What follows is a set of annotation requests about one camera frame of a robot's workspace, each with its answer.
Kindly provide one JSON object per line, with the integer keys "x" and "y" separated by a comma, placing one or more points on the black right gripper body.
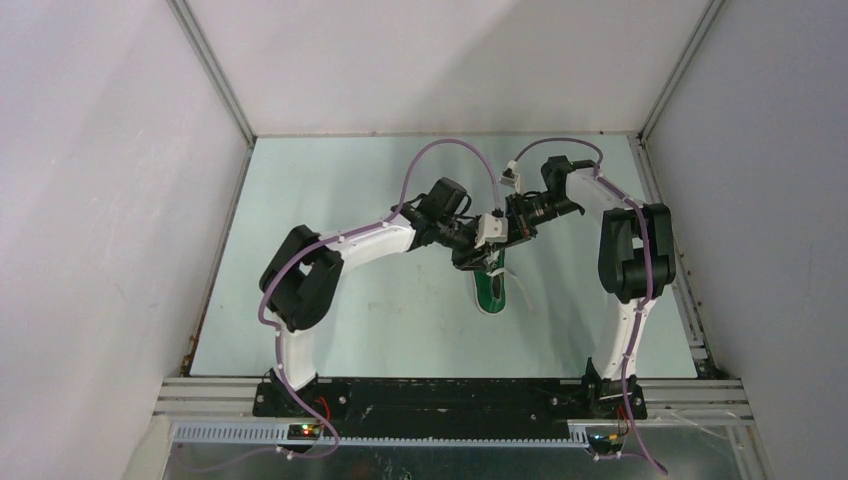
{"x": 526, "y": 215}

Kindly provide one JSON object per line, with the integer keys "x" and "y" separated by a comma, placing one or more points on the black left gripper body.
{"x": 462, "y": 252}

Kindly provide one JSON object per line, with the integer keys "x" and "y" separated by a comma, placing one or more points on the green canvas sneaker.
{"x": 489, "y": 289}

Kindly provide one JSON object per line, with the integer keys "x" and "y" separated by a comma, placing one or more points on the white shoelace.
{"x": 517, "y": 282}

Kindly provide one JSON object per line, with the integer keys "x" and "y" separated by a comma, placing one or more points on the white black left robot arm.
{"x": 299, "y": 284}

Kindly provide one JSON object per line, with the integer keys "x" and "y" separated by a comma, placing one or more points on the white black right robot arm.
{"x": 636, "y": 259}

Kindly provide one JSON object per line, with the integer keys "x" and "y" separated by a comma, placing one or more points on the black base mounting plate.
{"x": 520, "y": 406}

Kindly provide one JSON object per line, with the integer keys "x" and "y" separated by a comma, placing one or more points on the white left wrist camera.
{"x": 491, "y": 229}

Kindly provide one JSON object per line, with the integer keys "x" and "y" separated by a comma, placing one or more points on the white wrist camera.
{"x": 491, "y": 229}
{"x": 510, "y": 177}

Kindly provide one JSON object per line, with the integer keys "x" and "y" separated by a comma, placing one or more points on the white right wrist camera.
{"x": 510, "y": 177}

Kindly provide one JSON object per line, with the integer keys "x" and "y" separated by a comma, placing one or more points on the aluminium frame rail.
{"x": 715, "y": 401}

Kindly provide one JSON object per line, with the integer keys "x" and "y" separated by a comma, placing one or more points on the grey slotted cable duct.
{"x": 285, "y": 434}

